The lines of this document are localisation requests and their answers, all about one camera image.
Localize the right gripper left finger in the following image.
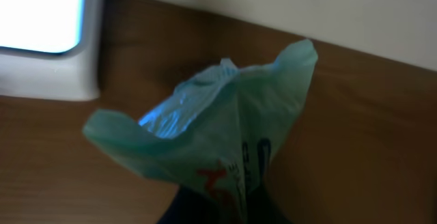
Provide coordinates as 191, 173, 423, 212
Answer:
157, 186, 239, 224

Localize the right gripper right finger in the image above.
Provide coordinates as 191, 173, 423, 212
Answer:
246, 184, 292, 224

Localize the mint white snack packet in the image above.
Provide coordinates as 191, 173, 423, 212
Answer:
83, 40, 318, 223

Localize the white barcode scanner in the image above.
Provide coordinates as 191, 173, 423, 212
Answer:
1, 0, 103, 101

